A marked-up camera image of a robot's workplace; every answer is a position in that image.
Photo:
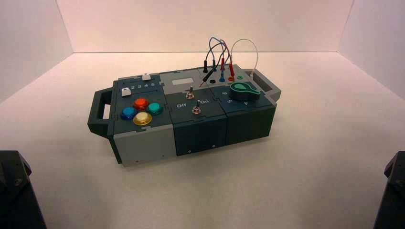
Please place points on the dark teal grey task box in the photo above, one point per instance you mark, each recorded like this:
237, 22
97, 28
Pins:
199, 132

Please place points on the grey display window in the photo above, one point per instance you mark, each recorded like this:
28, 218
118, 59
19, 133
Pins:
182, 81

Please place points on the green rotary knob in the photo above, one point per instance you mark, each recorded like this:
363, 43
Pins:
243, 90

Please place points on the teal push button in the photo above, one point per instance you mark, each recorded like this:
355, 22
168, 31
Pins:
154, 108

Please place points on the green banana socket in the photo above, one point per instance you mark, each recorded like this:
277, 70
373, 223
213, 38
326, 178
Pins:
239, 77

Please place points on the yellow push button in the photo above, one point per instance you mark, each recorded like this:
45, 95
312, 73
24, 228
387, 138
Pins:
142, 118

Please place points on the orange push button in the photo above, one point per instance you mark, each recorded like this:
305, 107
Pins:
140, 103

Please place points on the white slider cap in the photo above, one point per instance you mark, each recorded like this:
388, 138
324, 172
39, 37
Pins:
126, 92
146, 76

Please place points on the blue push button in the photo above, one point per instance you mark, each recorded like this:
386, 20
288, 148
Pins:
128, 112

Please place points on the metal toggle switch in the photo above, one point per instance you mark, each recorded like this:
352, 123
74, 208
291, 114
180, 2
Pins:
189, 94
196, 109

